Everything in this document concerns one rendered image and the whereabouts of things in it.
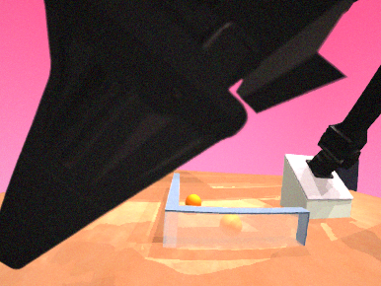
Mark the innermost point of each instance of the orange ball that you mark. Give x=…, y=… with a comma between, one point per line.
x=193, y=199

